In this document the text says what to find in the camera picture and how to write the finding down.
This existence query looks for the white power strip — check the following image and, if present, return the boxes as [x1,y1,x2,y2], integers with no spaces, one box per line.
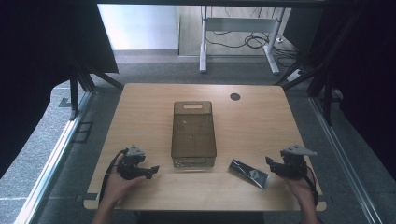
[286,69,304,83]

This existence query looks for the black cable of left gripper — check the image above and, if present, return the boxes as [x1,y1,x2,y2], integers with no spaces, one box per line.
[98,148,130,203]

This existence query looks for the person's left hand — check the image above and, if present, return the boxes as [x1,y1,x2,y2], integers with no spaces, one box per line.
[102,170,148,203]

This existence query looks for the white desk frame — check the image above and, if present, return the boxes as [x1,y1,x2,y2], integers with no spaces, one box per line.
[199,5,287,76]

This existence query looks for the brown translucent plastic basket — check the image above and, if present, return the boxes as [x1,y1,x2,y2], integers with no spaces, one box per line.
[170,100,218,169]

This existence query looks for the person's right hand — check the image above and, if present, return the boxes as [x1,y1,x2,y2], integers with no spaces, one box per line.
[281,174,317,205]

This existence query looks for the black metal stand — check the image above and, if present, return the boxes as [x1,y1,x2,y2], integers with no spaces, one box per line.
[68,59,125,121]
[273,46,335,127]

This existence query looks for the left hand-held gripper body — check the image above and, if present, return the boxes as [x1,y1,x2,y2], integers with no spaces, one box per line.
[116,144,148,181]

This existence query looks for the red and black gripper cable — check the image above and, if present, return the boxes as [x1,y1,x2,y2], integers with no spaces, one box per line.
[305,165,319,207]

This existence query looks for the aluminium rail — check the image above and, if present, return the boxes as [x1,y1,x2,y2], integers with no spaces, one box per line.
[12,91,96,224]
[310,96,385,224]

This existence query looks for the black cables on floor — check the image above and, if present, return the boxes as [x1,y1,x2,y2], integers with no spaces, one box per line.
[205,7,301,68]

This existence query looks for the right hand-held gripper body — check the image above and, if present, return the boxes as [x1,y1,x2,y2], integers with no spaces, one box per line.
[279,144,318,181]

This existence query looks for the black foil packet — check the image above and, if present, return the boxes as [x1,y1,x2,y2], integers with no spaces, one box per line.
[227,159,270,191]

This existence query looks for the black curtain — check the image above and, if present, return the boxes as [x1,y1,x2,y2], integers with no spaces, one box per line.
[0,0,120,180]
[306,0,396,182]

